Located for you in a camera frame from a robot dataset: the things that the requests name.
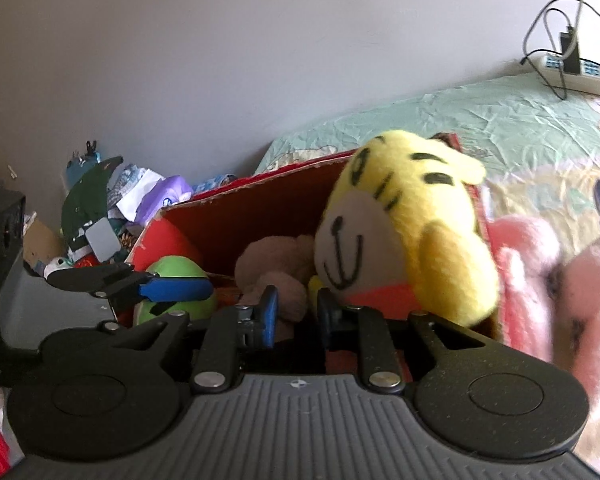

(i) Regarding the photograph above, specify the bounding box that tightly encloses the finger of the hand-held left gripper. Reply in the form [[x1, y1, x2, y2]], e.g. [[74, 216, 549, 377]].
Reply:
[[46, 261, 214, 311]]

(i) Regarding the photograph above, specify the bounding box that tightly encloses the white blue printed packet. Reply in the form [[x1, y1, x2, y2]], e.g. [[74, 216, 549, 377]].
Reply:
[[107, 162, 163, 221]]

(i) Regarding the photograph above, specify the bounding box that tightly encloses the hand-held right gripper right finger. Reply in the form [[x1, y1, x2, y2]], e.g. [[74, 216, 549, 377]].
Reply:
[[316, 287, 487, 394]]

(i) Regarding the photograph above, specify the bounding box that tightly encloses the red cardboard box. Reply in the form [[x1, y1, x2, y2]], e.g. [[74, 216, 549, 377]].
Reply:
[[125, 132, 503, 376]]

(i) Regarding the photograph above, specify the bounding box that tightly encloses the dark green plush toy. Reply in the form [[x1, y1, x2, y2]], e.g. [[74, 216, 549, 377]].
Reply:
[[61, 156, 125, 256]]

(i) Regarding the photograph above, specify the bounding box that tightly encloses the small fluffy white bunny plush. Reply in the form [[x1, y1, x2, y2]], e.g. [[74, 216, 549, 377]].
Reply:
[[234, 234, 318, 346]]

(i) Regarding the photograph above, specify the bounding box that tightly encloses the brown cardboard box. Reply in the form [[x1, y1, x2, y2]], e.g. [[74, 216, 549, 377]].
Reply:
[[22, 217, 63, 266]]

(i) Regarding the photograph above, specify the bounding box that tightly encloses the yellow tiger plush toy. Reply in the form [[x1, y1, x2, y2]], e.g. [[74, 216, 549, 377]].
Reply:
[[307, 130, 503, 328]]

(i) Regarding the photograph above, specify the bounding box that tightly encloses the purple tissue pack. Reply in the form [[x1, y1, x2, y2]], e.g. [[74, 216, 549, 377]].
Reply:
[[135, 175, 193, 226]]

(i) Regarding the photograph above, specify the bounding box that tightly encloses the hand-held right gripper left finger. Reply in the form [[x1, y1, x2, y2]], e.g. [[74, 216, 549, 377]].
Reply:
[[97, 285, 281, 394]]

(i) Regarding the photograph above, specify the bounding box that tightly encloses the black charger adapter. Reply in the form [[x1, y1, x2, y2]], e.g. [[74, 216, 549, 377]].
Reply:
[[559, 31, 581, 75]]

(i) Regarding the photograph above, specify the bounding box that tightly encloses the small white toy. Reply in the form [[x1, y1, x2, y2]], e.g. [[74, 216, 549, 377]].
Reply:
[[44, 256, 73, 278]]

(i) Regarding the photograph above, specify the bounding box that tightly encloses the grey card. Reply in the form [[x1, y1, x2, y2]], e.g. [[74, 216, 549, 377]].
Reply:
[[86, 219, 121, 263]]

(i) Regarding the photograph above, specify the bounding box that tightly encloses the white power strip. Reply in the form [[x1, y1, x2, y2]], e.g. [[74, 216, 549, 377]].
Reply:
[[527, 51, 600, 100]]

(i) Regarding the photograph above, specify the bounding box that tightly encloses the black charger cable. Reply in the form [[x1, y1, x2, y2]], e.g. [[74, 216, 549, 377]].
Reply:
[[522, 0, 600, 101]]

